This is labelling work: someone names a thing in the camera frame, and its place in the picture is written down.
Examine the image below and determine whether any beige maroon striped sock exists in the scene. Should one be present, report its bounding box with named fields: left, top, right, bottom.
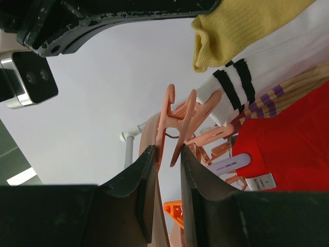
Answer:
left=231, top=60, right=328, bottom=128

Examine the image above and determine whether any pink round clip hanger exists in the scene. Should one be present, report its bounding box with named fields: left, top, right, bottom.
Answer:
left=139, top=103, right=247, bottom=246

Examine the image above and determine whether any orange clothes peg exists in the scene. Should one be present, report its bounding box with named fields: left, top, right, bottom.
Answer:
left=163, top=200, right=184, bottom=229

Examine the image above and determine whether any red sock white cuff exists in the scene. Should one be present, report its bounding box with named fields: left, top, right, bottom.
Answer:
left=233, top=82, right=328, bottom=191

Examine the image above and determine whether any metal drying rack frame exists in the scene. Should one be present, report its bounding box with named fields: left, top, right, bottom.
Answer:
left=119, top=122, right=146, bottom=169

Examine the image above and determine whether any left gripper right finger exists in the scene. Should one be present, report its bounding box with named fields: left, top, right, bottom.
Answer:
left=180, top=145, right=242, bottom=246

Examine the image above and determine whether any purple clothes peg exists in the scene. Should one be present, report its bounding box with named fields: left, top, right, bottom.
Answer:
left=207, top=153, right=251, bottom=176

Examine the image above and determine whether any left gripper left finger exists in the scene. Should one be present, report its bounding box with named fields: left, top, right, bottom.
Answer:
left=100, top=145, right=156, bottom=243

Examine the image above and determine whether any yellow sock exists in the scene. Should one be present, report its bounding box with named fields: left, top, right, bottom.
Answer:
left=191, top=1, right=313, bottom=73

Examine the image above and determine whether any pink clothes peg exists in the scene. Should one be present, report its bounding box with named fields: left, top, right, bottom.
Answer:
left=185, top=90, right=222, bottom=140
left=156, top=84, right=196, bottom=167

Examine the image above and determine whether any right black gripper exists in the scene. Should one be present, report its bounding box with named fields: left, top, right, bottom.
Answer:
left=1, top=0, right=221, bottom=57

